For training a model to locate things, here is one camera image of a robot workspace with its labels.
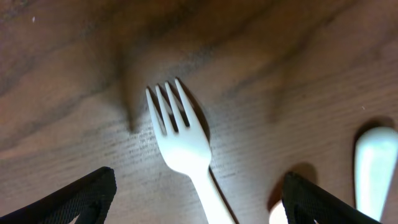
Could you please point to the white plastic spoon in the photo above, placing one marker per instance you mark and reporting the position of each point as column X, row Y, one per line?
column 375, row 160

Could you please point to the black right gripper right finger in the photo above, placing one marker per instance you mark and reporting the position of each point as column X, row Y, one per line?
column 305, row 202

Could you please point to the white plastic fork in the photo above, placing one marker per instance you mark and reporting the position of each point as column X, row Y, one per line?
column 277, row 214
column 186, row 149

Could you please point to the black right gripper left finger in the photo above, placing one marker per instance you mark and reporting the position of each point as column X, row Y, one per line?
column 86, row 200

